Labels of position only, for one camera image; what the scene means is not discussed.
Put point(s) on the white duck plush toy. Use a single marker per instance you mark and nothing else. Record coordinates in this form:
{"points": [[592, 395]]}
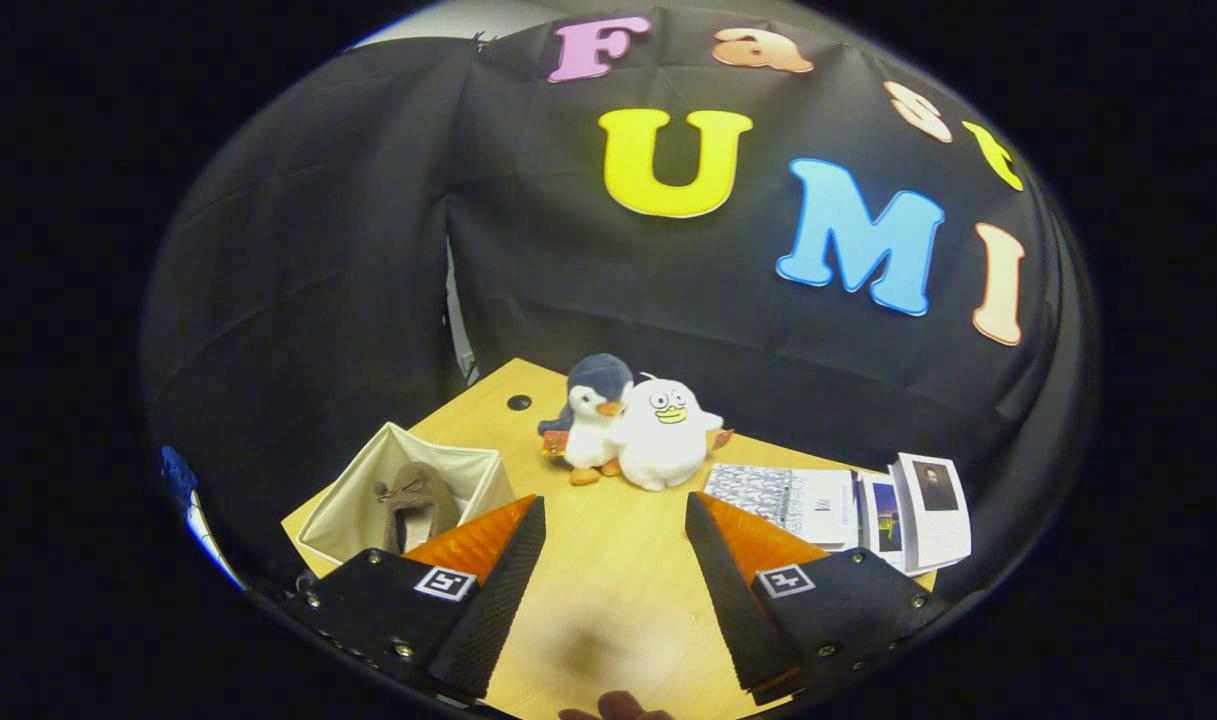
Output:
{"points": [[663, 450]]}

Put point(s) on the beige fabric storage box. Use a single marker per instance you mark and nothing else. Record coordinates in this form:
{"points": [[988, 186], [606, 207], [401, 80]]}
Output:
{"points": [[368, 468]]}

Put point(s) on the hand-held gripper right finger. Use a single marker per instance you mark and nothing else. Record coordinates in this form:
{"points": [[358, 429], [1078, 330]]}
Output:
{"points": [[738, 600]]}

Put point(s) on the grey patterned cover book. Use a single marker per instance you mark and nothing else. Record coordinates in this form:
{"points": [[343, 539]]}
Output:
{"points": [[758, 490]]}

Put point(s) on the brown fuzzy shoe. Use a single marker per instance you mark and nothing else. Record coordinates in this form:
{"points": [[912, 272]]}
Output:
{"points": [[428, 490]]}

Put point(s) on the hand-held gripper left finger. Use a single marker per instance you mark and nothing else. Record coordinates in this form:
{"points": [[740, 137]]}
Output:
{"points": [[493, 610]]}

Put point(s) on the white blue picture book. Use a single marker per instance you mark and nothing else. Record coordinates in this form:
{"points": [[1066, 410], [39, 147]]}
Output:
{"points": [[883, 525]]}

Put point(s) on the grey white penguin plush toy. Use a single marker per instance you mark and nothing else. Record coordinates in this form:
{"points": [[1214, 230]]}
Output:
{"points": [[598, 385]]}

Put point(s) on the white portrait cover book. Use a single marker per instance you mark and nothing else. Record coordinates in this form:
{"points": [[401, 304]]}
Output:
{"points": [[938, 520]]}

